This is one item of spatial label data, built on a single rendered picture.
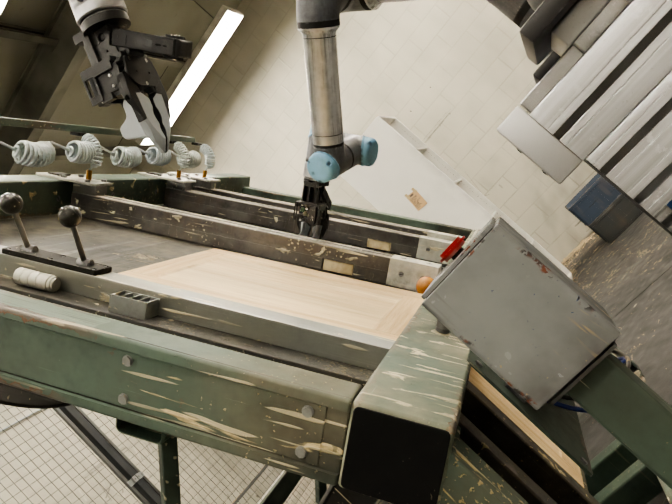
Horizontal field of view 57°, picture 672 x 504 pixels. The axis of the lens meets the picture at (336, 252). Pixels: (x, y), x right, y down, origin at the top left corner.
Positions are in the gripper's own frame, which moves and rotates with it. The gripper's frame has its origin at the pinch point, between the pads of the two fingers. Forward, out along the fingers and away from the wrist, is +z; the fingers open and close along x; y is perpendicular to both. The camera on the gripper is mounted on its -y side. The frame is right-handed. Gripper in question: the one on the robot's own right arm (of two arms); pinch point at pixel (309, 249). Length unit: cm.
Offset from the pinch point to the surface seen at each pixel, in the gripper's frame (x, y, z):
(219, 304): 9, 72, -5
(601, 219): 121, -367, 13
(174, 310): 1, 74, -2
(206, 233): -26.1, 11.5, -1.1
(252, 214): -35, -39, 1
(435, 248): 31, -40, 0
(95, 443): -142, -109, 160
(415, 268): 31.7, 11.1, -3.6
